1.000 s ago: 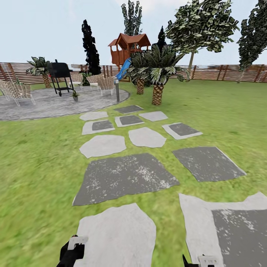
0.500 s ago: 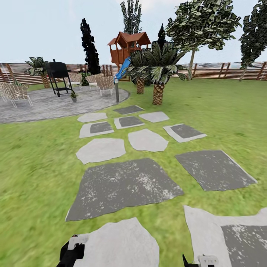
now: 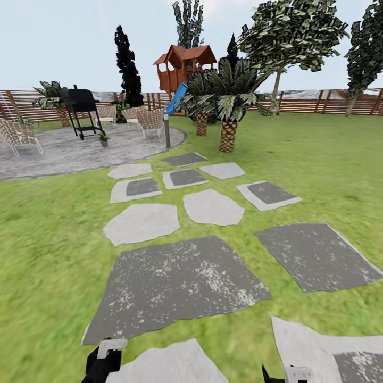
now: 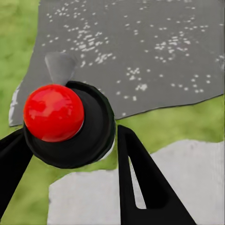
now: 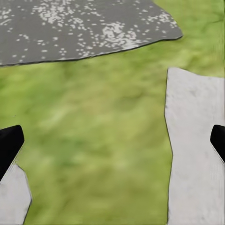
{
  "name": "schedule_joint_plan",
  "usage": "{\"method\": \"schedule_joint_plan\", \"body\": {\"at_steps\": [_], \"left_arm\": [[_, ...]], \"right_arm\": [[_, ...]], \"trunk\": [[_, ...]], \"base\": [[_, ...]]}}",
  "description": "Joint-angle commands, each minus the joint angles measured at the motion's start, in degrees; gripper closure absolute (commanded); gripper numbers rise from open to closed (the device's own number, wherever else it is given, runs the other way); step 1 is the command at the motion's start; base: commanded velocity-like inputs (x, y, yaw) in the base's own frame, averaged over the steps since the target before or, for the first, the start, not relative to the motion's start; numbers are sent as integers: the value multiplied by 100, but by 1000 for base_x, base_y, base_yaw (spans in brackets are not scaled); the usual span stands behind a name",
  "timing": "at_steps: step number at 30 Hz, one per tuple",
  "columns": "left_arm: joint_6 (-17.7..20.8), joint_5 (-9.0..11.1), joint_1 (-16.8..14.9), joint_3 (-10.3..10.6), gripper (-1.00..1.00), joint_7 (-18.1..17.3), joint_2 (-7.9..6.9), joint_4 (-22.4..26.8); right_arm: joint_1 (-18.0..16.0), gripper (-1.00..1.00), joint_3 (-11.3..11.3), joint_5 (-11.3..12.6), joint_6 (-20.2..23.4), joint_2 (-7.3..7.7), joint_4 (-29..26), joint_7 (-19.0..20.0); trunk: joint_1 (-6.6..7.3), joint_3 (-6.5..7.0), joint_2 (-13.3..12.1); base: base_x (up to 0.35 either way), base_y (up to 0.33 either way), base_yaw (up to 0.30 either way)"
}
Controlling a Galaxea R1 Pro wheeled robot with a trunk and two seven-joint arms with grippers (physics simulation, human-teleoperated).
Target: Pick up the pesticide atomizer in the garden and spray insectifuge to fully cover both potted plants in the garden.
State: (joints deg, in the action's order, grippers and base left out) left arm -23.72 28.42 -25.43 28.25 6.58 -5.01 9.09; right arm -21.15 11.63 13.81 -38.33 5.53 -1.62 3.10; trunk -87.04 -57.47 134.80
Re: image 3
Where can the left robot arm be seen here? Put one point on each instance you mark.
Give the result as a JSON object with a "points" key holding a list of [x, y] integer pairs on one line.
{"points": [[106, 359]]}

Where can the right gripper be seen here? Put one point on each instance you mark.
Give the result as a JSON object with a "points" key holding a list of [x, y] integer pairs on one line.
{"points": [[267, 379]]}

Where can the tree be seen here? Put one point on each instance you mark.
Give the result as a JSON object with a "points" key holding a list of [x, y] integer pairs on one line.
{"points": [[188, 29], [131, 80], [284, 33], [232, 52], [366, 56]]}

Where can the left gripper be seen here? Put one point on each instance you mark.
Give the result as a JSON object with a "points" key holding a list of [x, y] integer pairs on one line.
{"points": [[111, 363]]}

